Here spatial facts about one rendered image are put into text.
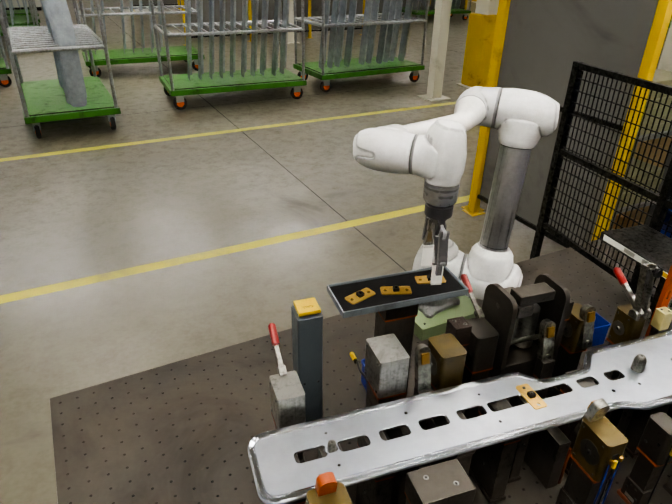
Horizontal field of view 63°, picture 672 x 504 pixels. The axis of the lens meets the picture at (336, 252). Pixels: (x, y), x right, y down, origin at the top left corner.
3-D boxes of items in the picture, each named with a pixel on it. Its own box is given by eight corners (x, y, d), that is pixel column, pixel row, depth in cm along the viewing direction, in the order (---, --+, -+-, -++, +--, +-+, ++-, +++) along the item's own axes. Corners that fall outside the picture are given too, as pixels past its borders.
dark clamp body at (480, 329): (459, 441, 164) (478, 340, 145) (440, 413, 173) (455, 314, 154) (480, 435, 166) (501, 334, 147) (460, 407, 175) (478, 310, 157)
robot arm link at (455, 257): (415, 272, 224) (421, 225, 212) (459, 282, 219) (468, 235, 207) (405, 294, 211) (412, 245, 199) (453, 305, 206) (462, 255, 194)
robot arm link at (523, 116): (459, 283, 218) (516, 295, 212) (454, 301, 204) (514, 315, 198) (500, 83, 186) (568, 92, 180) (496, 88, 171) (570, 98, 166)
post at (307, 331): (299, 441, 162) (296, 322, 140) (293, 423, 168) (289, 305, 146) (324, 435, 164) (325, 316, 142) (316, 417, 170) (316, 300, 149)
